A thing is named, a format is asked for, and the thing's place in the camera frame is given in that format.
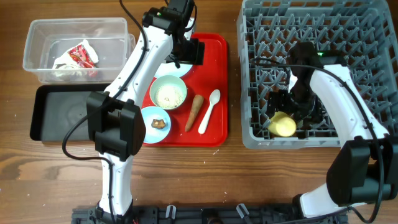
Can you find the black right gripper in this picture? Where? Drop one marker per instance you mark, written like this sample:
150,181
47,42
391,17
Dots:
311,114

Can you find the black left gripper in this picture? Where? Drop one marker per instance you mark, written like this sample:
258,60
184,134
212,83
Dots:
196,55

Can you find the black tray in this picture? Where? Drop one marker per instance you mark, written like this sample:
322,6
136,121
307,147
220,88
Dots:
57,108

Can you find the small light blue bowl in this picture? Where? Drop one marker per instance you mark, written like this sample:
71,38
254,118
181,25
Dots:
155,135

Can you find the brown food scrap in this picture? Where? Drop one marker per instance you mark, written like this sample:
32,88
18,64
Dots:
158,124

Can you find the red snack wrapper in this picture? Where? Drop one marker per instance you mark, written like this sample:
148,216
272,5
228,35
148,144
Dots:
83,56

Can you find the clear plastic bin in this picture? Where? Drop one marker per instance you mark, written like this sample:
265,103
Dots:
48,39

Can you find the red serving tray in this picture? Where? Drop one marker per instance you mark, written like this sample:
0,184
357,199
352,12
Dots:
201,80

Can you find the white plastic spoon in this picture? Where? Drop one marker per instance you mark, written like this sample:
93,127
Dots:
213,100

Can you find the light blue plate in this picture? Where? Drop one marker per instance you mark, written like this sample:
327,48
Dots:
170,69

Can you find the grey dishwasher rack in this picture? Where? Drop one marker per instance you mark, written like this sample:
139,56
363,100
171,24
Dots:
361,30

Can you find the yellow plastic cup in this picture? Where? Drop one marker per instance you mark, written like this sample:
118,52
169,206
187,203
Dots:
282,125

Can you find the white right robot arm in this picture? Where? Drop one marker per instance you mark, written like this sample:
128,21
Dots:
365,170

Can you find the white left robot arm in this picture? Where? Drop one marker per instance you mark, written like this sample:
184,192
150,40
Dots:
115,122

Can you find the white napkin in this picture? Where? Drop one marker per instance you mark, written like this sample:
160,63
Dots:
63,63

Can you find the brown carrot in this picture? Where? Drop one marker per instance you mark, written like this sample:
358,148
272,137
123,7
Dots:
196,105

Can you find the mint green bowl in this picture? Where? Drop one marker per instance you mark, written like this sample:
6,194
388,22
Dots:
168,92

